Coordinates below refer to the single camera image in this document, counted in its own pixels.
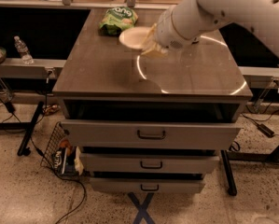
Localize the green chip bag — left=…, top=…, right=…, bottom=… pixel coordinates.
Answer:
left=99, top=7, right=138, bottom=35

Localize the grey drawer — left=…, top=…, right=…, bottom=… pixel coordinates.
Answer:
left=61, top=119, right=240, bottom=150
left=80, top=153, right=219, bottom=174
left=90, top=177, right=205, bottom=193

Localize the bottom grey drawer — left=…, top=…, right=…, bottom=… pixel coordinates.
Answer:
left=90, top=177, right=205, bottom=193

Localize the clear plastic water bottle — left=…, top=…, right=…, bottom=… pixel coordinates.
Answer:
left=14, top=35, right=34, bottom=64

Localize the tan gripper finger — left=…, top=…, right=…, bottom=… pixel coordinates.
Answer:
left=144, top=23, right=157, bottom=47
left=141, top=42, right=168, bottom=58

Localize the grey drawer cabinet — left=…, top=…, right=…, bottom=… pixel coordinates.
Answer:
left=53, top=8, right=252, bottom=181

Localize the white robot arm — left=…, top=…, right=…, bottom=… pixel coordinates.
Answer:
left=142, top=0, right=279, bottom=58

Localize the middle grey drawer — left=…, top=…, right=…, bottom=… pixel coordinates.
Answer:
left=80, top=153, right=219, bottom=174

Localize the wire mesh basket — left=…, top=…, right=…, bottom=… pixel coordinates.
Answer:
left=40, top=120, right=84, bottom=177

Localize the black power adapter right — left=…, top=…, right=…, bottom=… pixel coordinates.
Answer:
left=257, top=124, right=274, bottom=138

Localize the top grey drawer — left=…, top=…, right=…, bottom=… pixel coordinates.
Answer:
left=61, top=119, right=240, bottom=150

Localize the black floor cable left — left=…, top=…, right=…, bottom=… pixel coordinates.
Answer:
left=0, top=89, right=88, bottom=224

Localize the white paper bowl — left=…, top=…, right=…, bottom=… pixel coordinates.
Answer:
left=119, top=27, right=150, bottom=49

